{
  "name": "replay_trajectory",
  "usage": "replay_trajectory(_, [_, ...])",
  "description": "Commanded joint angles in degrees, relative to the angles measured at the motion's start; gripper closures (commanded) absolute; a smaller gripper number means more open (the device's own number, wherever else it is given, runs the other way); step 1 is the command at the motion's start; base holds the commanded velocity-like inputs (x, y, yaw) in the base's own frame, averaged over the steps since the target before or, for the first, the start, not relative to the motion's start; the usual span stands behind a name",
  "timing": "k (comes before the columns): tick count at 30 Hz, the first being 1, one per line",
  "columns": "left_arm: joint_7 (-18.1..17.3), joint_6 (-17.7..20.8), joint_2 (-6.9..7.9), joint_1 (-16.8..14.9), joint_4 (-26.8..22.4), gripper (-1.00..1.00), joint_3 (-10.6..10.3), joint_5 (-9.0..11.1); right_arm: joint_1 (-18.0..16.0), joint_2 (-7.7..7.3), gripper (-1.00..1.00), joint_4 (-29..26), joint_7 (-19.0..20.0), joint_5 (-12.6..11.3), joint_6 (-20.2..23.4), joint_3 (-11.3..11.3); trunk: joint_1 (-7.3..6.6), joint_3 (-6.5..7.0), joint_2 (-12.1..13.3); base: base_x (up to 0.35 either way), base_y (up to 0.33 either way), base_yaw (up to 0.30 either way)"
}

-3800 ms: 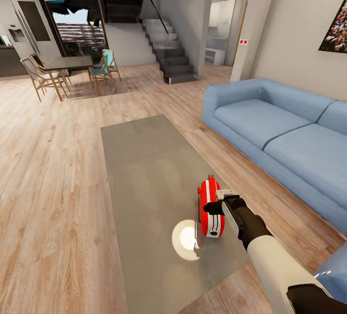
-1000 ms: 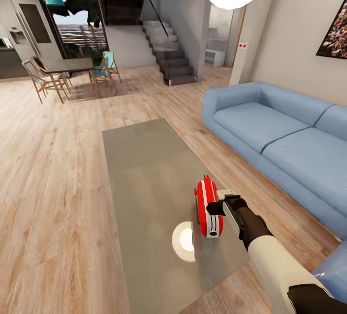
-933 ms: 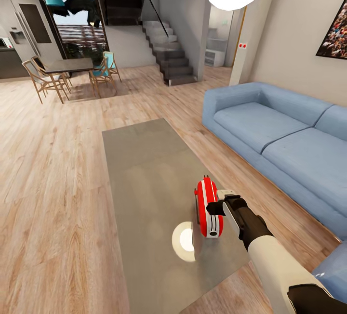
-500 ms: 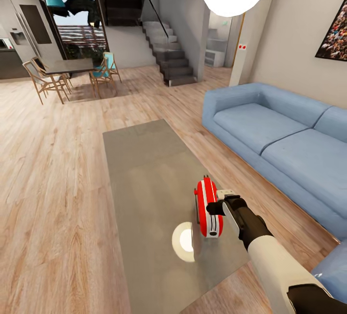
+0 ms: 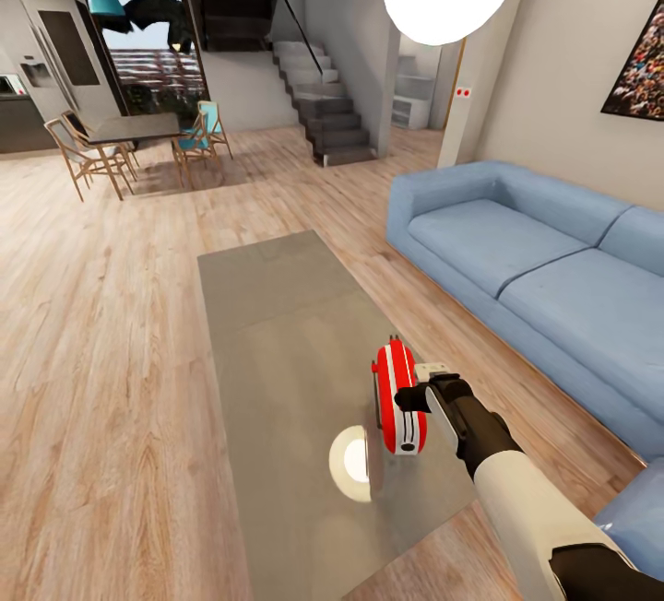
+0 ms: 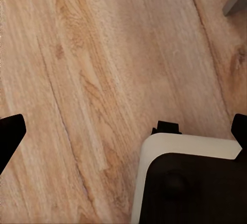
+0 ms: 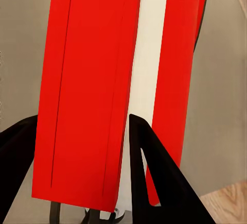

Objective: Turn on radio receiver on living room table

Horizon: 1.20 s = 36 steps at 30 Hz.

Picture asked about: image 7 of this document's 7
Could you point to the coffee table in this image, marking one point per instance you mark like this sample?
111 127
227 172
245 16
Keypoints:
214 151

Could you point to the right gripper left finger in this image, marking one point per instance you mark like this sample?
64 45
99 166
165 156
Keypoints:
17 148

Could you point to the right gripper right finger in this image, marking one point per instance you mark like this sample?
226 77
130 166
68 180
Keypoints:
179 203

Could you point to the radio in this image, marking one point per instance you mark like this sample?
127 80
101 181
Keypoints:
104 60

